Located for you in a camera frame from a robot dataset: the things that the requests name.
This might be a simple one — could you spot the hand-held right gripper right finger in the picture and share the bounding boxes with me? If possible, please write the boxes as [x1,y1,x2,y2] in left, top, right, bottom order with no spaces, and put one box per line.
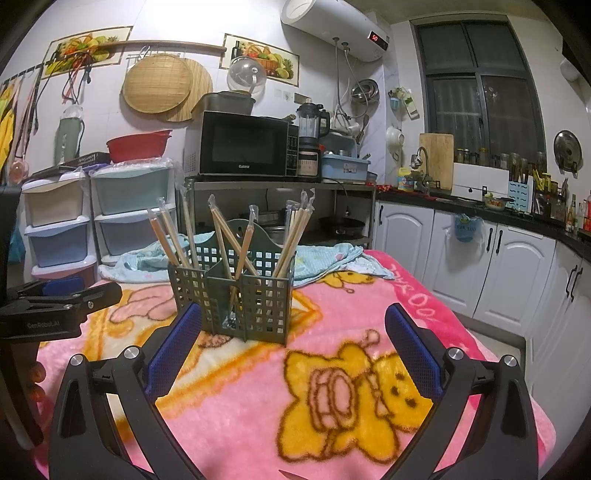
[385,302,541,480]

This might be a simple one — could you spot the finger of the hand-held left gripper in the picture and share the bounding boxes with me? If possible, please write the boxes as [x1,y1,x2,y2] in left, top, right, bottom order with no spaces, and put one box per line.
[7,276,85,302]
[0,281,123,320]

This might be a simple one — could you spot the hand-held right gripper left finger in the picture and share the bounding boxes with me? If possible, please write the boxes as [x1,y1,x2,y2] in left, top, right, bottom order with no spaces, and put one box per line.
[48,302,213,480]

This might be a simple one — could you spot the green plastic utensil basket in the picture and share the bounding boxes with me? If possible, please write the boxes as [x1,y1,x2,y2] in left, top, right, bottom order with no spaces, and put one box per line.
[167,218,296,347]

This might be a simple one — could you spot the group of chopsticks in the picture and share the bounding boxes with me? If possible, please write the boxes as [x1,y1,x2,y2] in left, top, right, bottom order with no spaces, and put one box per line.
[147,189,317,324]

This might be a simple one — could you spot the person's left hand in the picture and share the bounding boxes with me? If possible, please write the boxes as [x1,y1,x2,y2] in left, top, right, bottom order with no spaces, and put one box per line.
[25,360,48,404]

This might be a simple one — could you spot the left plastic drawer tower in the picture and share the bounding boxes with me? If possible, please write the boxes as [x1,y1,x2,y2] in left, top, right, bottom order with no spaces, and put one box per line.
[21,168,100,287]

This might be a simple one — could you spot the printed pink blanket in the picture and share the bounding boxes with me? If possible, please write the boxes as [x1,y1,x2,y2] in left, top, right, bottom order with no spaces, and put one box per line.
[32,249,555,480]

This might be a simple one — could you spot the plastic drawer units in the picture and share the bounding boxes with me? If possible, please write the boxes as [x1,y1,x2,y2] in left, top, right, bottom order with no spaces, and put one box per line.
[90,157,178,266]

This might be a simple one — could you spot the white kitchen cabinets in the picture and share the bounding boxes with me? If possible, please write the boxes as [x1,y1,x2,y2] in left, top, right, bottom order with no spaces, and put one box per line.
[373,194,591,407]

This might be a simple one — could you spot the black baking tray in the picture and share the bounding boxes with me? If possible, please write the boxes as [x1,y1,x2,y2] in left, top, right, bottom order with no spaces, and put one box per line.
[30,151,112,180]

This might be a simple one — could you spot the light blue towel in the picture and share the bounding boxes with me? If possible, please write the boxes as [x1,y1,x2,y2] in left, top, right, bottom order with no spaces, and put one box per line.
[100,233,395,284]

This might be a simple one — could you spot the blue hanging bag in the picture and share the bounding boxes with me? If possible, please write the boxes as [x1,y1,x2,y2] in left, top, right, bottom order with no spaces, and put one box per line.
[450,215,483,243]

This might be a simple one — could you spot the green water bottle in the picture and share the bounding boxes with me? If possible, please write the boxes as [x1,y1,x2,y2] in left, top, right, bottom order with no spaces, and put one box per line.
[54,104,85,167]

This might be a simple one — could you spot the black wok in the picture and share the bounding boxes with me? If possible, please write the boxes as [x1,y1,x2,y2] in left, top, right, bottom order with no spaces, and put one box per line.
[318,215,365,236]

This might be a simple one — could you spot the red plastic basin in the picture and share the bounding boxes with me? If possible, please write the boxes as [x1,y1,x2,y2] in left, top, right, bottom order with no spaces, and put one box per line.
[106,130,172,163]

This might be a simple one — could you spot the yellow hanging apron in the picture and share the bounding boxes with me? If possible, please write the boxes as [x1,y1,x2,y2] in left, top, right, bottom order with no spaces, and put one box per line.
[0,83,19,171]

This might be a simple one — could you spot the metal shelf rack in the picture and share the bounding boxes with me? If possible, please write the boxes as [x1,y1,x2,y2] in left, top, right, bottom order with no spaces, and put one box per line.
[184,174,377,252]

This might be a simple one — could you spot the black kitchen countertop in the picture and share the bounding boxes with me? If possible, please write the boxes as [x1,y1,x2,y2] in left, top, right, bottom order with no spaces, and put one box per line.
[375,185,591,273]

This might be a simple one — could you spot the blue knife holder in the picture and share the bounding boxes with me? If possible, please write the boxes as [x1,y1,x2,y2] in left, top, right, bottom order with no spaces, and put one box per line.
[508,168,535,215]

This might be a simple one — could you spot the wooden cutting board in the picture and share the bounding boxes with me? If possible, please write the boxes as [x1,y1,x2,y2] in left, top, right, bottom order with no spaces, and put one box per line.
[419,133,454,191]

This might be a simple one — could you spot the blue dish basket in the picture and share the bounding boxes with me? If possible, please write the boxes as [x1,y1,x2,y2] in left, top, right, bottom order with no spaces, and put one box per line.
[321,152,372,182]

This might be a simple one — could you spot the metal faucet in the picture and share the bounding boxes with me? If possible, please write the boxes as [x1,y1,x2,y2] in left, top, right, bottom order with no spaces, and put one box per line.
[410,147,431,195]

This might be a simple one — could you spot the black microwave oven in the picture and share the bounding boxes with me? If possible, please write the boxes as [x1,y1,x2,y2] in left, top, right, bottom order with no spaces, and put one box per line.
[184,111,300,178]

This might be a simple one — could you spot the row of spice jars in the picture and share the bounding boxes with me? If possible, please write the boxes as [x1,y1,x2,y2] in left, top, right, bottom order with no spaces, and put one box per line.
[455,148,548,169]

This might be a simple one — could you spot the row of condiment bottles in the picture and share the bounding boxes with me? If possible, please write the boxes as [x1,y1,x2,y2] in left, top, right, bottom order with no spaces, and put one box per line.
[566,189,591,234]

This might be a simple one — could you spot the round bamboo tray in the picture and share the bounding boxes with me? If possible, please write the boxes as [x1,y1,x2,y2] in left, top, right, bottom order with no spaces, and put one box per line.
[121,53,192,114]

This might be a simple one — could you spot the round wooden board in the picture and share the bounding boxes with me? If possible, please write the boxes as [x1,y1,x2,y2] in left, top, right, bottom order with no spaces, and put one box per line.
[159,58,214,123]

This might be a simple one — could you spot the grey lidded container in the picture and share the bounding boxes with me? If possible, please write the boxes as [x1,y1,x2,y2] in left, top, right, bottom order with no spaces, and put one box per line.
[190,91,257,116]

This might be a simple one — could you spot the black blender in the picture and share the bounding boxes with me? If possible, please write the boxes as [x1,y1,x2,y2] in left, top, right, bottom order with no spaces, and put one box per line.
[295,102,331,178]

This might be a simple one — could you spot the steel pot lid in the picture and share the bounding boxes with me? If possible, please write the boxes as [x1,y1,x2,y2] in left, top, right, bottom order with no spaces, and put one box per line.
[553,129,581,178]

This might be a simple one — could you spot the long wooden rod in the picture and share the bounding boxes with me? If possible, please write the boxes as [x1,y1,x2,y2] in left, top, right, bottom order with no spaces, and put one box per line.
[111,39,228,52]

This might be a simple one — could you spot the dark window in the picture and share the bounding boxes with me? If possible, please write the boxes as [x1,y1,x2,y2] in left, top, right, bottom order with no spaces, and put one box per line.
[411,16,546,153]

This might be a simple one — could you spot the clear glass lid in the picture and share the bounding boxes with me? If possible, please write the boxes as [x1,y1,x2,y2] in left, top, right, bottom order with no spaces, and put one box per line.
[228,55,267,95]

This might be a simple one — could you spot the steel colander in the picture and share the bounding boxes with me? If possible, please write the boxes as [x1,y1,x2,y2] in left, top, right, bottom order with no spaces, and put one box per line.
[350,78,380,104]

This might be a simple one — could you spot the white water heater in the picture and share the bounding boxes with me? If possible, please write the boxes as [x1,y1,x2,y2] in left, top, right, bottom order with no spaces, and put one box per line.
[281,0,392,63]

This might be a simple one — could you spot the hanging cords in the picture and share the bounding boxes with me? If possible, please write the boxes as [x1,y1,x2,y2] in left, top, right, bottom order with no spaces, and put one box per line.
[60,44,93,104]

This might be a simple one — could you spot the long fruit wall poster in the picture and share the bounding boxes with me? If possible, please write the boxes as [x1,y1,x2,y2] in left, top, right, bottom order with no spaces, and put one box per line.
[41,27,134,80]

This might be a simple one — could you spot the wall caddy with brushes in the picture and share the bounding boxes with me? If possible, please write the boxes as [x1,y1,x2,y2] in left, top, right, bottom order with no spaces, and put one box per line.
[388,85,419,121]

